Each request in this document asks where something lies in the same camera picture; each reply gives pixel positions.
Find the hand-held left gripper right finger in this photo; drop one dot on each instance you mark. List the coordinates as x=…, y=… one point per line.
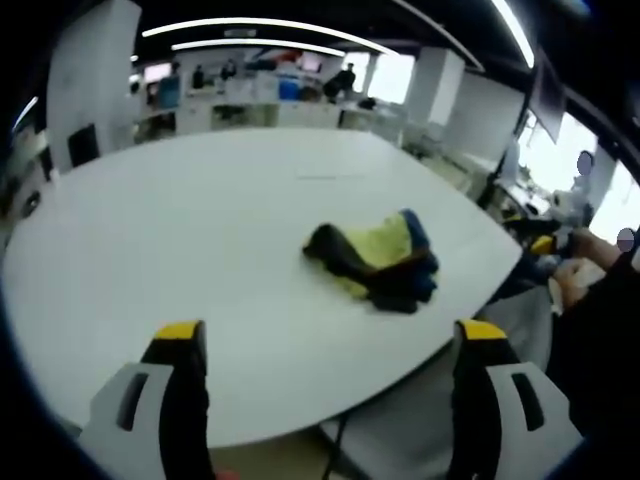
x=505, y=405

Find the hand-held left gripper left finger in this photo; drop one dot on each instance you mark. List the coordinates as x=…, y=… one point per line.
x=150, y=400

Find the yellow black blue garment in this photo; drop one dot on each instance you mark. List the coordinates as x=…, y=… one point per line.
x=380, y=260

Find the person's right hand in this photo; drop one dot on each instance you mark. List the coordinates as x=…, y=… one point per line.
x=592, y=255

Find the hanging dark screen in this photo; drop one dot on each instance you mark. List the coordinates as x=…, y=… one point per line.
x=547, y=95

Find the black table leg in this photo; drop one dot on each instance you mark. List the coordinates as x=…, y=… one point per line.
x=336, y=445

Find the long ceiling light strip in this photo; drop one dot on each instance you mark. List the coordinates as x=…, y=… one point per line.
x=515, y=30
x=250, y=45
x=260, y=25

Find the white shelf counter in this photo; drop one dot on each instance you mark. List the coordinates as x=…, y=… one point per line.
x=280, y=114

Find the blue storage box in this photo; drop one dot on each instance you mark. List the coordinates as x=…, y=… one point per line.
x=289, y=87

